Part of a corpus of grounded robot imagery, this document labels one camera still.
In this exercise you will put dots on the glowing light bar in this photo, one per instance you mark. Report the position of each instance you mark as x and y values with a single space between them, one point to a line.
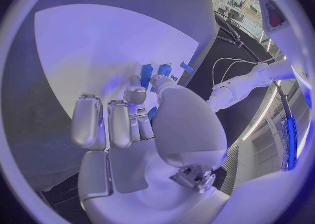
290 143

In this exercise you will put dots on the blue long cylinder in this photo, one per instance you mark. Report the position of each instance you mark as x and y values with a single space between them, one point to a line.
146 75

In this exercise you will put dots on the white task board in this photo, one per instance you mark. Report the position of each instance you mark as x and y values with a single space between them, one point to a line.
98 46

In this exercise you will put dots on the small blue plug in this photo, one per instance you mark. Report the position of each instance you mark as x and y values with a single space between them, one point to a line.
174 78

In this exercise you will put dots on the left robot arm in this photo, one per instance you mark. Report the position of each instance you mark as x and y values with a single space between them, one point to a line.
246 84

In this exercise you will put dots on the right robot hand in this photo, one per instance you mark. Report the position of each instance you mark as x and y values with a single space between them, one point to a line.
187 129

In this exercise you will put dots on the blue peg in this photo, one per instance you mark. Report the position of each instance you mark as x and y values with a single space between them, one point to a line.
186 67
152 112

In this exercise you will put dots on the blue short cylinder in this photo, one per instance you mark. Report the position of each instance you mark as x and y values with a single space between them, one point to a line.
164 69

